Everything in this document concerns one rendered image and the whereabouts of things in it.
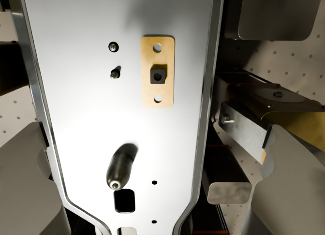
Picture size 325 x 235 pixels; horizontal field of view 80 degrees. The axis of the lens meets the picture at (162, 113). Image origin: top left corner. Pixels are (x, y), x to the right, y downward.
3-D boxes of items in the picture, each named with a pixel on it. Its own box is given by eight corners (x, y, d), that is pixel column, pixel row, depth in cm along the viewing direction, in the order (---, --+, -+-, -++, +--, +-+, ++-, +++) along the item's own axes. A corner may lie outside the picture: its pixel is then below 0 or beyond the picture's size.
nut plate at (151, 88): (172, 107, 25) (173, 110, 24) (142, 107, 25) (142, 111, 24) (174, 36, 22) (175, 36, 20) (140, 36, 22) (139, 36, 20)
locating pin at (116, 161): (134, 164, 30) (128, 197, 24) (113, 163, 30) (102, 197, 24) (133, 146, 29) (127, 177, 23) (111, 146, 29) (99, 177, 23)
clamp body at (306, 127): (238, 84, 55) (349, 160, 23) (196, 84, 55) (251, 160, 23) (242, 61, 53) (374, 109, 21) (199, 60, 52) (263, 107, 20)
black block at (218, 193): (216, 126, 60) (263, 205, 33) (184, 126, 60) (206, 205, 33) (218, 110, 58) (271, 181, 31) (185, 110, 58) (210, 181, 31)
